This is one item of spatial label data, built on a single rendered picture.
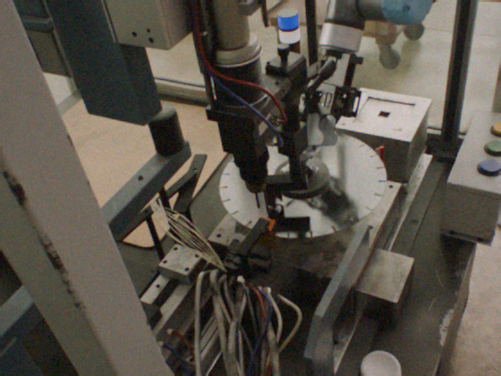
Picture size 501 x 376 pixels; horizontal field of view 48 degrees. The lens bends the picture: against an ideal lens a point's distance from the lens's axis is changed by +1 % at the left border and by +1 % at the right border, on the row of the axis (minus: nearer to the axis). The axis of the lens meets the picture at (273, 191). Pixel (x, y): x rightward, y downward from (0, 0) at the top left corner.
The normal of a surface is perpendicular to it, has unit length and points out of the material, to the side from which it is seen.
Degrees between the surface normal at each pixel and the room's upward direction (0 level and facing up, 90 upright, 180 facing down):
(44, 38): 90
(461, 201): 90
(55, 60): 90
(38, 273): 90
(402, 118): 0
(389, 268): 0
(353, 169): 0
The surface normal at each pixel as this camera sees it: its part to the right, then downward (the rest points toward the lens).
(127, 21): -0.44, 0.63
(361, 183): -0.11, -0.75
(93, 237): 0.89, 0.22
